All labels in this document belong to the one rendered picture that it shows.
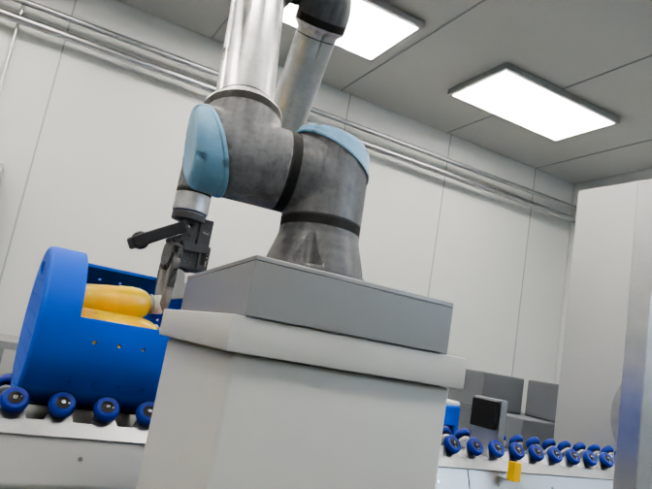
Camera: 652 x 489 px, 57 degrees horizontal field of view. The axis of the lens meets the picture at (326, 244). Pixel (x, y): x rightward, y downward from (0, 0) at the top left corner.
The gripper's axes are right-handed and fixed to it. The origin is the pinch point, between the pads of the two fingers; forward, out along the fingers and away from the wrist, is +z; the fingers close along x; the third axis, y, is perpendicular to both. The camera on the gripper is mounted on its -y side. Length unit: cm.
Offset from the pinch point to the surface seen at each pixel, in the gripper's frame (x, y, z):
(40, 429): -11.1, -17.8, 24.1
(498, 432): -4, 95, 16
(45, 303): -13.3, -22.2, 3.6
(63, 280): -11.6, -20.0, -0.7
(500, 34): 153, 225, -226
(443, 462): -11, 71, 24
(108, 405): -10.3, -7.7, 19.1
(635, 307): -32, 109, -21
